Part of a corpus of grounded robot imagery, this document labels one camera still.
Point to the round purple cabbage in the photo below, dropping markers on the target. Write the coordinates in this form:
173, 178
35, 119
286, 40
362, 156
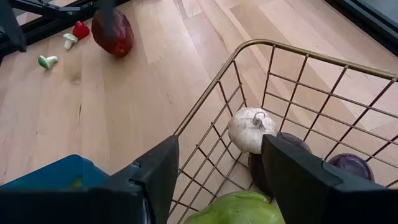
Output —
351, 166

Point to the small red pepper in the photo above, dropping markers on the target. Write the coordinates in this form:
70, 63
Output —
81, 29

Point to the dark red oval fruit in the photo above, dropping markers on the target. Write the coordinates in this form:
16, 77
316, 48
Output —
119, 40

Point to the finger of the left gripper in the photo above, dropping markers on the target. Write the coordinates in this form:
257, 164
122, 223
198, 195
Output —
106, 14
11, 21

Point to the green ridged squash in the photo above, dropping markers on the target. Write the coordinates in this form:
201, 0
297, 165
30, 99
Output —
236, 208

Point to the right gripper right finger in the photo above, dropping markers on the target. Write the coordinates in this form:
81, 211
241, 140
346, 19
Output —
298, 186

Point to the blue plastic tray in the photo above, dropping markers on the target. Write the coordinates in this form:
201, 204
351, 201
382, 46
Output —
62, 172

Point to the purple eggplant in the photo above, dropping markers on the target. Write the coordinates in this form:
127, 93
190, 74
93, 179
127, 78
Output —
259, 174

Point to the white garlic bulb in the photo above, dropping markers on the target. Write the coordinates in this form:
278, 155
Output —
252, 130

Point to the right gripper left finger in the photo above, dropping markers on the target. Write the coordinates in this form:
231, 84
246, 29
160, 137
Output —
160, 174

